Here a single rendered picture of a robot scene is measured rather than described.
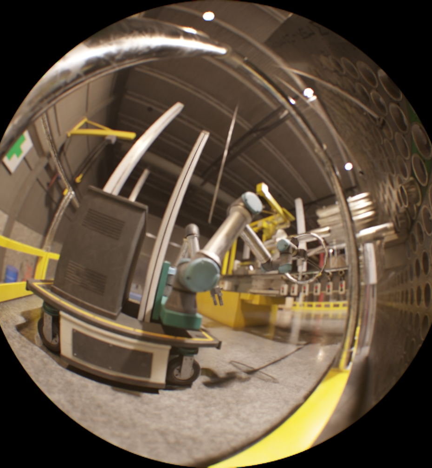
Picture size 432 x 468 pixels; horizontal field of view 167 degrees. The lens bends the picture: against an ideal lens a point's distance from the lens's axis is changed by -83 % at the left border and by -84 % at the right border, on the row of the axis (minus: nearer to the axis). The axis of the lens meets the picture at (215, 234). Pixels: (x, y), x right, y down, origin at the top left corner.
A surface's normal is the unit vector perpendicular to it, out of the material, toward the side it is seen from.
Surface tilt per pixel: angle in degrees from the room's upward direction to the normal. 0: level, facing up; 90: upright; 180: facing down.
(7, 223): 90
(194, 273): 97
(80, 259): 90
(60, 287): 90
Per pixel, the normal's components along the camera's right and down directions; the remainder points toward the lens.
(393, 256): -0.80, -0.35
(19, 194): 0.57, -0.22
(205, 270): 0.37, -0.17
